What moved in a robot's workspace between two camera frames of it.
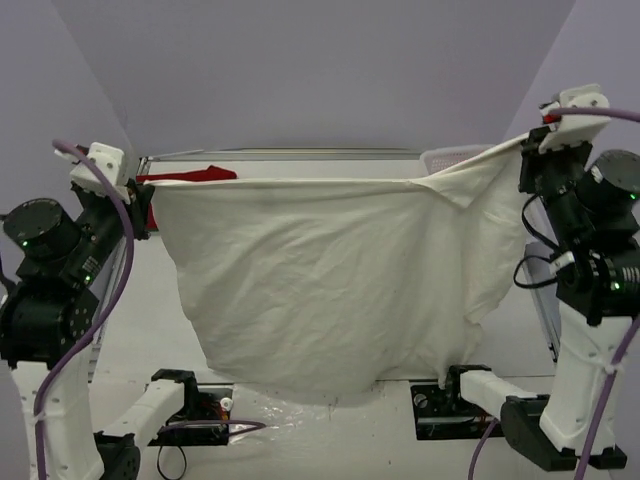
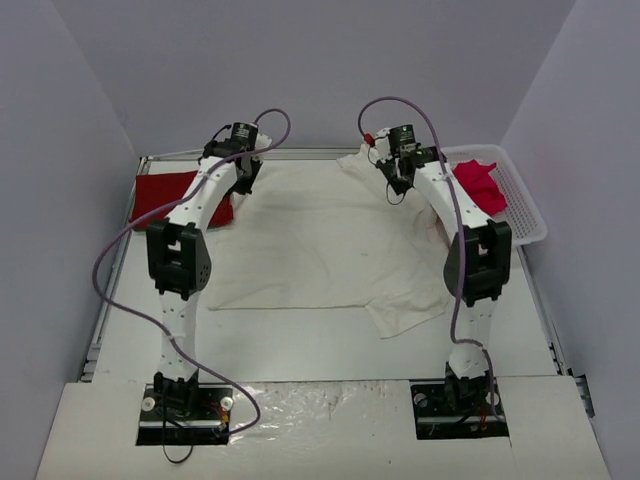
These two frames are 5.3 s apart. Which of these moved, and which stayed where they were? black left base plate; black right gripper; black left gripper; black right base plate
Moved: black left gripper; black right gripper
Stayed: black right base plate; black left base plate
